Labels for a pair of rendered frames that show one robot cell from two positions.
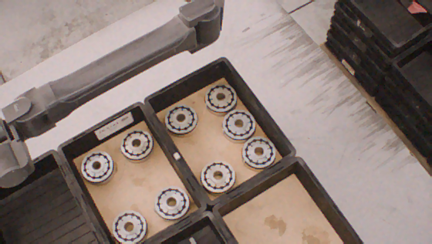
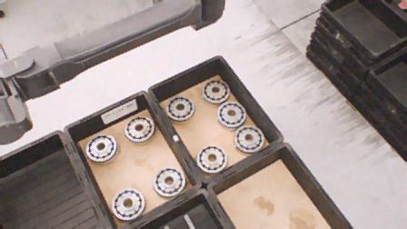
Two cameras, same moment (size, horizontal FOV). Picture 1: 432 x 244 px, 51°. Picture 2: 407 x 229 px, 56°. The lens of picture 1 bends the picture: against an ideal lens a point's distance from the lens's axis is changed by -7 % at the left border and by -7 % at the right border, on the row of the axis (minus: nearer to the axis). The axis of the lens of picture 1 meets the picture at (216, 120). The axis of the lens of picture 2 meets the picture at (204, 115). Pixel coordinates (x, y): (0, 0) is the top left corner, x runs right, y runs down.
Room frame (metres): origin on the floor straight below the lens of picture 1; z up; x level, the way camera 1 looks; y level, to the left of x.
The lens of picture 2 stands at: (-0.02, 0.03, 2.03)
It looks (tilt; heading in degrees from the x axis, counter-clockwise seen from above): 60 degrees down; 0
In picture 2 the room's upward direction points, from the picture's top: straight up
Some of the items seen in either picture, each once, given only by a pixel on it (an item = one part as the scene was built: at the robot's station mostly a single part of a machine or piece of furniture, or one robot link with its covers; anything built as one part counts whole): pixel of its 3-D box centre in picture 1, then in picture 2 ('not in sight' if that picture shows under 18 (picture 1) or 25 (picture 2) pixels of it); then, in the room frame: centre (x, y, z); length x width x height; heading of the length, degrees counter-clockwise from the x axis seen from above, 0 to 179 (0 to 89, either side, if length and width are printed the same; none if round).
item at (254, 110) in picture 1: (217, 134); (213, 122); (0.62, 0.00, 0.87); 0.40 x 0.30 x 0.11; 29
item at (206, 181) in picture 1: (217, 176); (212, 158); (0.48, 0.00, 0.86); 0.10 x 0.10 x 0.01
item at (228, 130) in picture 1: (239, 124); (232, 114); (0.65, -0.07, 0.86); 0.10 x 0.10 x 0.01
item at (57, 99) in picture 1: (116, 67); (124, 34); (0.49, 0.18, 1.45); 0.43 x 0.06 x 0.11; 120
